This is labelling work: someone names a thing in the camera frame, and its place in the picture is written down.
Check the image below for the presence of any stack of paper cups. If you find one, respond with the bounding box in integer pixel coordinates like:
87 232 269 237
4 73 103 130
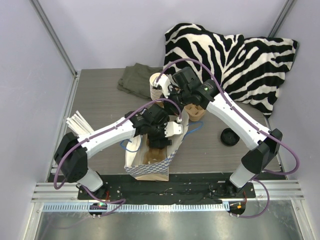
149 72 164 101

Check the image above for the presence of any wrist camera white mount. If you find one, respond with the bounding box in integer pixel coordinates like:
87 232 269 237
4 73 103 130
164 121 184 138
151 74 175 99

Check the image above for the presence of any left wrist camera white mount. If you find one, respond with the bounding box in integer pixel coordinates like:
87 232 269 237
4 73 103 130
164 121 184 138

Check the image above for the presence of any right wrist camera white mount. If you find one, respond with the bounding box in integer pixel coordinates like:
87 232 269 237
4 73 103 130
151 74 175 99

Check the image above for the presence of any printed paper takeout bag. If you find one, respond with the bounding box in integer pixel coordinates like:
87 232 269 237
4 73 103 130
122 103 206 182

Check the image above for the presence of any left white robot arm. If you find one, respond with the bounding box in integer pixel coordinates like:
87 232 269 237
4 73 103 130
53 103 170 200

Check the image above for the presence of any cardboard cup carrier tray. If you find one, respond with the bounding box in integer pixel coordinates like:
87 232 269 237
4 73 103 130
184 103 206 122

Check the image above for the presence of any single cardboard cup carrier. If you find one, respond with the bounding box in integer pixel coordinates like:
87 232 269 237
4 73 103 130
143 148 167 165

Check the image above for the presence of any bundle of white straws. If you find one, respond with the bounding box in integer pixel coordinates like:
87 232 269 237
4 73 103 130
66 110 94 135

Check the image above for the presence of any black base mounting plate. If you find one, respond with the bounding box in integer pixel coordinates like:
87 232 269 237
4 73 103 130
93 173 256 205

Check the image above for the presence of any zebra print cloth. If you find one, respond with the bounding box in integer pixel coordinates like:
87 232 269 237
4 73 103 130
163 23 300 118

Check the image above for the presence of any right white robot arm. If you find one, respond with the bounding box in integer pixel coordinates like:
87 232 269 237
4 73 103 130
161 67 283 198

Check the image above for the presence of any white slotted cable duct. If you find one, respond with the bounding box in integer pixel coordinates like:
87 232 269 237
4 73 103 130
42 201 230 213

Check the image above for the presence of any olive green folded cloth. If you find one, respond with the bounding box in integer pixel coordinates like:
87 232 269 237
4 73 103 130
117 63 163 99

